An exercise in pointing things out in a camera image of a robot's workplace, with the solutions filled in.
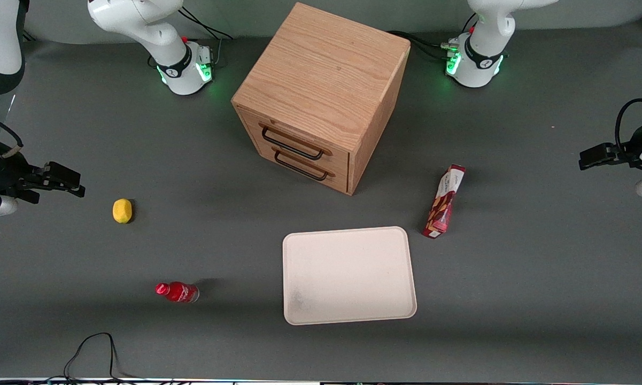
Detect red cookie box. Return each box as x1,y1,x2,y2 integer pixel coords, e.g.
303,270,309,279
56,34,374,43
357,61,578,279
422,164,467,239

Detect wooden drawer front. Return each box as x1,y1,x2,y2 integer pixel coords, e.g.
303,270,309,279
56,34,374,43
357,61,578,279
254,140,350,195
237,107,351,173

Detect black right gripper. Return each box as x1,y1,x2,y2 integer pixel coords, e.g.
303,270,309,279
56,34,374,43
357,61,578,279
0,152,86,204

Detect black arm wrist cable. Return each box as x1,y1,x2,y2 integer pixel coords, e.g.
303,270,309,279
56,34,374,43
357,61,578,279
614,98,642,157
0,110,24,159

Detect black arm base cables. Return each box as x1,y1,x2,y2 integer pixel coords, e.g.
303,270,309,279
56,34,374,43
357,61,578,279
387,12,479,60
177,6,235,69

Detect black looped table cable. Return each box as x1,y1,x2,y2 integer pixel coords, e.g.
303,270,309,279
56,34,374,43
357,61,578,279
63,332,140,383

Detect red soda bottle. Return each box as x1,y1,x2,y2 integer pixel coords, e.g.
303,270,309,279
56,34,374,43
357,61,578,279
155,281,200,304

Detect wooden drawer cabinet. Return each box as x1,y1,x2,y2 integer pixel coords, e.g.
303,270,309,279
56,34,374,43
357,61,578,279
231,2,412,196

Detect black right arm base cables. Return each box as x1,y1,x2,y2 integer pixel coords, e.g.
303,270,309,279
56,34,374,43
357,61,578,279
177,6,235,69

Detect black left arm base cables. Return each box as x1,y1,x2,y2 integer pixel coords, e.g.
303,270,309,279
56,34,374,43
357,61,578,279
387,12,479,60

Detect cream plastic tray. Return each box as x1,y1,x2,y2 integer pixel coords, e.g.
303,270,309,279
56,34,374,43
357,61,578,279
282,226,417,326

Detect black left arm wrist cable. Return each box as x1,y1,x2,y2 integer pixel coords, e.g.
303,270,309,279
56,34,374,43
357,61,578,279
614,98,642,157

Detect yellow lemon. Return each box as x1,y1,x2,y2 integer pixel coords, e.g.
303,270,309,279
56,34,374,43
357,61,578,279
112,198,133,224

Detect black right arm wrist cable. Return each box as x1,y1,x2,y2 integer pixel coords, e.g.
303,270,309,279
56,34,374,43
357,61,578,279
0,110,24,159

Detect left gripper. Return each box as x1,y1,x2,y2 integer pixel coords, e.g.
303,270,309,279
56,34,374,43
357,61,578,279
579,119,642,172

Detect black metal drawer handle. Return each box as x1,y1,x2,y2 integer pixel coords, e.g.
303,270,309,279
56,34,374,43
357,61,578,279
273,149,330,181
260,125,325,161

